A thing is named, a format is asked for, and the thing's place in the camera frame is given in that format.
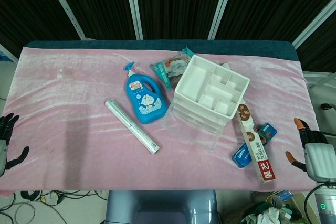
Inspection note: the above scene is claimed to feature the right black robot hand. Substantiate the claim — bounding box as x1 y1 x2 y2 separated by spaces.
285 118 336 182

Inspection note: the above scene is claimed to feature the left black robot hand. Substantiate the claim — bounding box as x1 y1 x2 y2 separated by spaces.
0 112 30 177

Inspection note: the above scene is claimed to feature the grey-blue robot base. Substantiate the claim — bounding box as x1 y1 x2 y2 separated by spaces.
104 190 220 224

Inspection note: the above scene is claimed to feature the white compartment organizer tray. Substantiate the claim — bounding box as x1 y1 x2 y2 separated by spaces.
167 54 250 143

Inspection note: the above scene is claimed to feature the small blue snack packet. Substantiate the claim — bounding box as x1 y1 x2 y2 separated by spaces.
256 122 278 146

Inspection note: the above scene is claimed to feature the long baking paper box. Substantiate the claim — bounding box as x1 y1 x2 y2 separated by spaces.
235 100 278 185

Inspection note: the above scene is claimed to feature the bin with rubbish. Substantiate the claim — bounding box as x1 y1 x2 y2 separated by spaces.
240 189 307 224

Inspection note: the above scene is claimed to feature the white metal rack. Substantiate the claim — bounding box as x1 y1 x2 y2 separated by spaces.
303 71 336 90

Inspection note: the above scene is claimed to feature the blue Oreo cookie packet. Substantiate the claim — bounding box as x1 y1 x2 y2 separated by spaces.
231 143 254 168

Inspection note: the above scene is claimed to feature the pink velvet cloth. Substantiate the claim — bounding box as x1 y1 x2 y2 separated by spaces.
0 46 332 194

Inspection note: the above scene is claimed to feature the silver cling film roll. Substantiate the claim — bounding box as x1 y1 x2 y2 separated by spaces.
104 99 161 156

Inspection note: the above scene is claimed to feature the blue cartoon pump bottle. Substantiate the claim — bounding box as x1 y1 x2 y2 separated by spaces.
124 61 169 125

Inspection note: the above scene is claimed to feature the teal snack packet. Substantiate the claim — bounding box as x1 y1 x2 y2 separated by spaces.
149 46 196 90

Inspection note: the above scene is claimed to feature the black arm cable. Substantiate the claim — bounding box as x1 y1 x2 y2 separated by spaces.
303 182 323 222

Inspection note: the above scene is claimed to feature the floor cable bundle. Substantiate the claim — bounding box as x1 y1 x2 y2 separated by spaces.
0 190 109 224

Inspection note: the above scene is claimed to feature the white partition post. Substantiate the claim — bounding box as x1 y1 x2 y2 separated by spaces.
123 0 144 40
208 0 238 40
292 0 336 48
43 0 87 40

